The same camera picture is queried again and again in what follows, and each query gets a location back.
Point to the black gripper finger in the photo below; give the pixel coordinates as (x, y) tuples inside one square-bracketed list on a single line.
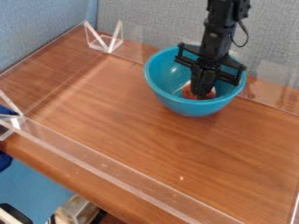
[(210, 78), (196, 81)]

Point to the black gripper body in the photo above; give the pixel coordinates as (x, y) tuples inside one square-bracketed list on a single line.
[(228, 67)]

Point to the brown and white toy mushroom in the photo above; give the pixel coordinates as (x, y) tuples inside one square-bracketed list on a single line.
[(187, 94)]

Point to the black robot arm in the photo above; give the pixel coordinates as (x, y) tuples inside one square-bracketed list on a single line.
[(226, 14)]

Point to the blue plastic bowl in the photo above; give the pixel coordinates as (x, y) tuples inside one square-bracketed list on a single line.
[(167, 76)]

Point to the clear acrylic back barrier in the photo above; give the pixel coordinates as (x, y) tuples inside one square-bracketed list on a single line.
[(262, 90)]

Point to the clear acrylic barrier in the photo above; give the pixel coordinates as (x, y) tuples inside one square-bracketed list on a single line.
[(162, 196), (262, 90)]

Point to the clear acrylic front barrier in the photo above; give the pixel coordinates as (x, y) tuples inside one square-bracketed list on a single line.
[(162, 196)]

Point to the beige box under table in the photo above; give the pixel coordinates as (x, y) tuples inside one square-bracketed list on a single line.
[(75, 211)]

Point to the blue cloth object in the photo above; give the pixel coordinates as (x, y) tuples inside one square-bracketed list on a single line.
[(5, 160)]

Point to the black and white object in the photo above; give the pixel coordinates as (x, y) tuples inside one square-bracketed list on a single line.
[(12, 216)]

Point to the clear acrylic corner bracket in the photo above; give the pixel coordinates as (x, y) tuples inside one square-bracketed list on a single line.
[(103, 42)]

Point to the clear acrylic left bracket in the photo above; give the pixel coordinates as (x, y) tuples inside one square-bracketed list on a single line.
[(5, 132)]

